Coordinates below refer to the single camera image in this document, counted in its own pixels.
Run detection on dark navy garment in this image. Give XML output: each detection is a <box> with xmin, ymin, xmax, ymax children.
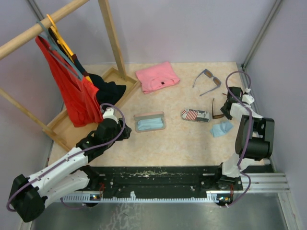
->
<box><xmin>47</xmin><ymin>27</ymin><xmax>127</xmax><ymax>112</ymax></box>

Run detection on pink glasses case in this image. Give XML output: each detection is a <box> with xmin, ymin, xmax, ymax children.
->
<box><xmin>133</xmin><ymin>111</ymin><xmax>166</xmax><ymax>133</ymax></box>

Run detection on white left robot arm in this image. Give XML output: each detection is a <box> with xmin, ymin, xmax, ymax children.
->
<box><xmin>6</xmin><ymin>118</ymin><xmax>132</xmax><ymax>222</ymax></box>

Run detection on folded pink shirt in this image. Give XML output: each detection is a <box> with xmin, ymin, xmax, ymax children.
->
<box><xmin>136</xmin><ymin>62</ymin><xmax>180</xmax><ymax>94</ymax></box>

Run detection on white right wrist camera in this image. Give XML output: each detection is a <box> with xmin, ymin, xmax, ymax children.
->
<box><xmin>242</xmin><ymin>88</ymin><xmax>255</xmax><ymax>105</ymax></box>

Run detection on light blue cleaning cloth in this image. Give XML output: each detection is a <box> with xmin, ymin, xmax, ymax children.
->
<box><xmin>137</xmin><ymin>117</ymin><xmax>164</xmax><ymax>131</ymax></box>

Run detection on yellow hanger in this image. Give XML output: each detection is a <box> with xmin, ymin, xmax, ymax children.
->
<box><xmin>46</xmin><ymin>14</ymin><xmax>92</xmax><ymax>83</ymax></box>

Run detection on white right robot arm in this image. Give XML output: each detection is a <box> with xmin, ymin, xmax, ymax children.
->
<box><xmin>214</xmin><ymin>87</ymin><xmax>275</xmax><ymax>190</ymax></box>

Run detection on tortoiseshell brown sunglasses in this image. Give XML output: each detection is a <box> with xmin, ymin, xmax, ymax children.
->
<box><xmin>211</xmin><ymin>93</ymin><xmax>232</xmax><ymax>120</ymax></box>

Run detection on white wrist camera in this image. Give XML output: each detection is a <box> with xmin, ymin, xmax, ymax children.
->
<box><xmin>242</xmin><ymin>88</ymin><xmax>255</xmax><ymax>105</ymax></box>
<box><xmin>102</xmin><ymin>107</ymin><xmax>118</xmax><ymax>124</ymax></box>

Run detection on flag newspaper print glasses case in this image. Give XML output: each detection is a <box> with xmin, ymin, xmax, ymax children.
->
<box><xmin>181</xmin><ymin>109</ymin><xmax>212</xmax><ymax>123</ymax></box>

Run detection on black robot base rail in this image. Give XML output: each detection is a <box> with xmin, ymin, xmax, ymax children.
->
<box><xmin>45</xmin><ymin>164</ymin><xmax>274</xmax><ymax>207</ymax></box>

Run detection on grey blue frame sunglasses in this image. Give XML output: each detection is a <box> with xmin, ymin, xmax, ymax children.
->
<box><xmin>192</xmin><ymin>69</ymin><xmax>222</xmax><ymax>96</ymax></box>

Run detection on grey blue hanger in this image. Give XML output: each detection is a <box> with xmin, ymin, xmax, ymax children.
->
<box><xmin>36</xmin><ymin>21</ymin><xmax>83</xmax><ymax>81</ymax></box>

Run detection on red hanging shirt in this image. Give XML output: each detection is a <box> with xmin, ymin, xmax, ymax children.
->
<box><xmin>35</xmin><ymin>36</ymin><xmax>103</xmax><ymax>127</ymax></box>

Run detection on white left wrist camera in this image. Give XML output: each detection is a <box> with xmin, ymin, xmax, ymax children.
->
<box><xmin>102</xmin><ymin>107</ymin><xmax>118</xmax><ymax>124</ymax></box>

